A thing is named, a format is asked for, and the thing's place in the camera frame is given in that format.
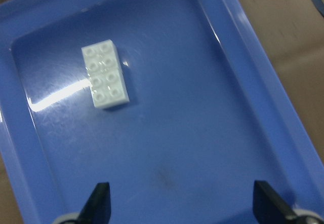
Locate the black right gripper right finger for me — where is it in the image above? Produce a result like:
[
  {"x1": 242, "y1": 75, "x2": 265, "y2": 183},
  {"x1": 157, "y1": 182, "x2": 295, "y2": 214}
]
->
[{"x1": 253, "y1": 180, "x2": 297, "y2": 223}]

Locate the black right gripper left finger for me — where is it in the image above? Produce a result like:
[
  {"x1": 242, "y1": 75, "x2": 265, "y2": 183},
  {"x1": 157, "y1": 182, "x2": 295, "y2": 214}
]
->
[{"x1": 76, "y1": 182, "x2": 111, "y2": 223}]

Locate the white block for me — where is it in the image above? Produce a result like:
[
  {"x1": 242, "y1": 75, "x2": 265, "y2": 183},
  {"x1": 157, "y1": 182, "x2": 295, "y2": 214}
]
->
[
  {"x1": 81, "y1": 40, "x2": 121, "y2": 74},
  {"x1": 89, "y1": 69, "x2": 130, "y2": 109}
]

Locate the blue plastic tray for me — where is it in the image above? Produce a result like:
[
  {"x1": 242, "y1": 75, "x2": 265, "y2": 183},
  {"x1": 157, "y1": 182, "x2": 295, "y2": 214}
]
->
[{"x1": 0, "y1": 0, "x2": 324, "y2": 224}]

